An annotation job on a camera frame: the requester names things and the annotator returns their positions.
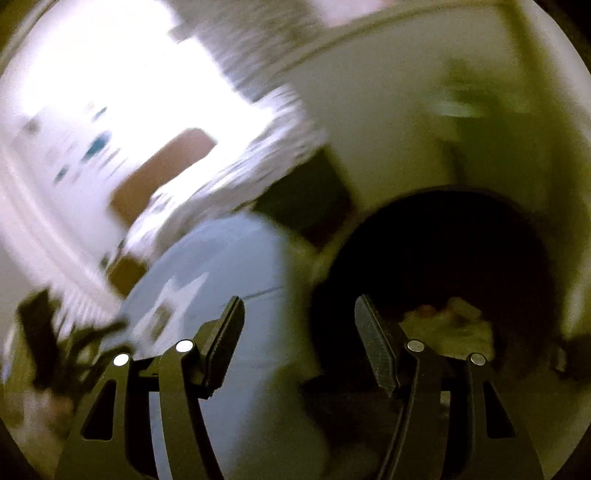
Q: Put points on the black trash bin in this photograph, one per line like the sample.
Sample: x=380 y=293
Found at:
x=438 y=240

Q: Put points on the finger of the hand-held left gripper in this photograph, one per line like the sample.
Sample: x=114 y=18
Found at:
x=92 y=341

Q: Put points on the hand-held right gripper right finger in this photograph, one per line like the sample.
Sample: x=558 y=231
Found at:
x=376 y=346

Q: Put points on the crumpled white blanket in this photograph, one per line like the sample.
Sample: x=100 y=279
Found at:
x=258 y=152

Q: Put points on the grey patterned cloth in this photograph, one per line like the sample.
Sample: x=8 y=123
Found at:
x=249 y=41

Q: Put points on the white tissue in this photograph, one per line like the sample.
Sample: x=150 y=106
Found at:
x=466 y=330

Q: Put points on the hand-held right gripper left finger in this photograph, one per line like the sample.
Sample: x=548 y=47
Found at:
x=226 y=341

